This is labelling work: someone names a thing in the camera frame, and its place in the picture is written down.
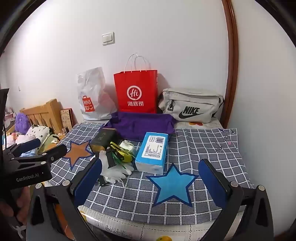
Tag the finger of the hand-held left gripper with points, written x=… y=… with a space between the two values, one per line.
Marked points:
x=55 y=151
x=30 y=144

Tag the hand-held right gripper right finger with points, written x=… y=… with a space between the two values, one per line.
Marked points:
x=211 y=183

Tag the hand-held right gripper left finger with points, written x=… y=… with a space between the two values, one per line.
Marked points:
x=89 y=180

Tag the green plastic wrapper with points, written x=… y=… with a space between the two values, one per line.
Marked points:
x=118 y=160

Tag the green tissue packet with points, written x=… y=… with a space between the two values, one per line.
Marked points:
x=127 y=146

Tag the purple cloth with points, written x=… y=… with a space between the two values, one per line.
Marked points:
x=138 y=125

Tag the person's left hand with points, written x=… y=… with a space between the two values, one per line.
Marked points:
x=22 y=199

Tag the green blanket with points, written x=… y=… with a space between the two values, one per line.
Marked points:
x=46 y=143

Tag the white dotted pillow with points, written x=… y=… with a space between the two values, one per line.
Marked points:
x=38 y=133

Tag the pastel printed quilt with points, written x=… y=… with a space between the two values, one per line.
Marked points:
x=16 y=139

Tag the brown star patch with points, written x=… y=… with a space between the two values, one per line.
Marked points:
x=78 y=151

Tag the purple plush toy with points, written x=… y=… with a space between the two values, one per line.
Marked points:
x=22 y=121

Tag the grey checked cloth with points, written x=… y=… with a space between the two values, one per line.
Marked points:
x=208 y=148

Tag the wooden headboard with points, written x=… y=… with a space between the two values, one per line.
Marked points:
x=46 y=111

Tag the blue star patch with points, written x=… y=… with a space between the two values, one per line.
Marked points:
x=172 y=185

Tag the dark green tea tin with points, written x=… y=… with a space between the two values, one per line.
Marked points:
x=101 y=139

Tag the blue tissue pack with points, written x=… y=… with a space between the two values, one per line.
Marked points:
x=151 y=150

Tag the white plastic shopping bag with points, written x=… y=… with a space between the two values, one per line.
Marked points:
x=94 y=92

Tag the grey waist bag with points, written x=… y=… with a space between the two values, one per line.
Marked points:
x=192 y=104

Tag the red paper shopping bag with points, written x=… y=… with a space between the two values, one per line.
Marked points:
x=136 y=92

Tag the white light switch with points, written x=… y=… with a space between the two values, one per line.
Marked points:
x=108 y=38

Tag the brown wooden door frame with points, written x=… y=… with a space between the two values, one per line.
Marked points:
x=232 y=58

